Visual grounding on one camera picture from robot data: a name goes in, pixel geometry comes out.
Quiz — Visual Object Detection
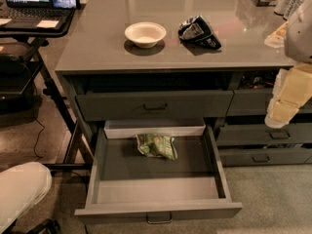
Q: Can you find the white can middle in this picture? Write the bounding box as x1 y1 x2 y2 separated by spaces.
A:
283 0 311 21

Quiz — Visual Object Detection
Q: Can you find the grey top right drawer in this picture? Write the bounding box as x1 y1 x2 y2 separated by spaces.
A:
226 88 312 117

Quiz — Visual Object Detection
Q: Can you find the grey bottom right drawer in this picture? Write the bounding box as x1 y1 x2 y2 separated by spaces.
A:
219 148 312 167

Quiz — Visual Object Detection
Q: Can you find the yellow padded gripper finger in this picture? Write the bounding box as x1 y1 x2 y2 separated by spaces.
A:
264 63 312 129

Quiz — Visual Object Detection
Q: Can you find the black laptop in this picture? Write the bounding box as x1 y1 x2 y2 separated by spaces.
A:
0 0 73 32

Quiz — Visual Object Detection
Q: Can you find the white paper bowl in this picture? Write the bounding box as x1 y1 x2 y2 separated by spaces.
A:
125 22 167 48

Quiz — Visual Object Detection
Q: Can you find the black power cable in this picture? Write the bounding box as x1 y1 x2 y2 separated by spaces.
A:
32 114 47 161

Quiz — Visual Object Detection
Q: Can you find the black smartphone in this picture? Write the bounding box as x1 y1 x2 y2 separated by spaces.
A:
50 0 80 9

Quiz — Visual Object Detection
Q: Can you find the black laptop stand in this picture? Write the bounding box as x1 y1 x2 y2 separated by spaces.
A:
0 8 94 172

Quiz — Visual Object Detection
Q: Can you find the green jalapeno chip bag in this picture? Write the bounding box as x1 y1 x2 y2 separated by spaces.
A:
136 134 177 161

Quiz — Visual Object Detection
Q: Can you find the grey top left drawer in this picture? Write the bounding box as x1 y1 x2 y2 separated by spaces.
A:
76 90 233 121

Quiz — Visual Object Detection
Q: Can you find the open grey middle drawer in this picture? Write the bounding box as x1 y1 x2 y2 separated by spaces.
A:
75 127 242 224

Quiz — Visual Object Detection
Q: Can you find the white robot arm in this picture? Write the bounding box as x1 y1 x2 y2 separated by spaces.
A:
264 0 312 129

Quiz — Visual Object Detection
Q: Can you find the black crumpled chip bag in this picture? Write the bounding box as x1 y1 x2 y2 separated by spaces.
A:
177 15 221 50

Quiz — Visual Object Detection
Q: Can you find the grey middle right drawer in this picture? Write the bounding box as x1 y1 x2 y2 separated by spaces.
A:
216 123 312 146

